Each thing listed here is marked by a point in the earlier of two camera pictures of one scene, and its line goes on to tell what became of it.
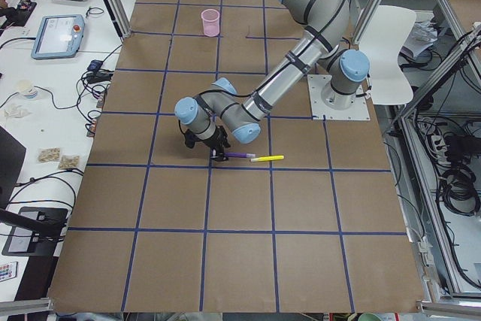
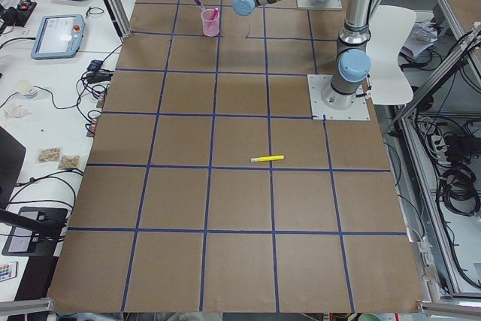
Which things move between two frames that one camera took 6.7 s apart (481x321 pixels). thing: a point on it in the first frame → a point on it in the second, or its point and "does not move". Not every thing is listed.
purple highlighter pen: [240, 155] → [198, 0]
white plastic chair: [384, 30] does not move
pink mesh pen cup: [210, 17] does not move
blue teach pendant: [58, 37] does not move
